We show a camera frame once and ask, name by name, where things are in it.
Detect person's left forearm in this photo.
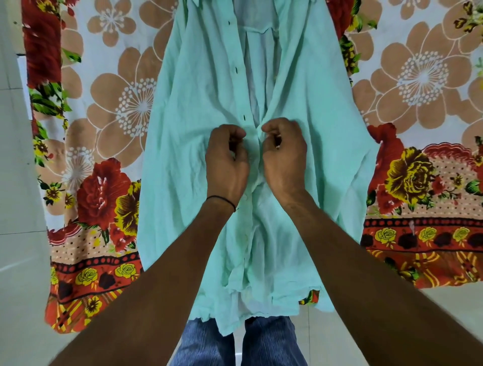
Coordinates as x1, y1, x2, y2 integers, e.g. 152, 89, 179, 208
49, 197, 236, 366

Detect blue striped trousers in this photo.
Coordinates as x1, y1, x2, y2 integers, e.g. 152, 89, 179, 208
171, 316, 308, 366

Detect floral bed sheet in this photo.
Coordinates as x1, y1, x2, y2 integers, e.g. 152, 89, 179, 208
21, 0, 483, 334

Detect person's right hand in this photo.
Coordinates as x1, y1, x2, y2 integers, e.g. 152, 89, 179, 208
261, 117, 308, 206

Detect black thread wristband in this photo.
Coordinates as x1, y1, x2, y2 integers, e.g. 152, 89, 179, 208
206, 195, 237, 213

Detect person's left hand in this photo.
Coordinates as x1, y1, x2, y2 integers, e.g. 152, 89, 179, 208
205, 124, 250, 207

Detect mint green button shirt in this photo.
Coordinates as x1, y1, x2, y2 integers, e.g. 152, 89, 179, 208
137, 0, 380, 337

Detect person's right forearm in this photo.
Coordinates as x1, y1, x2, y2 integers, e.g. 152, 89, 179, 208
281, 190, 483, 366

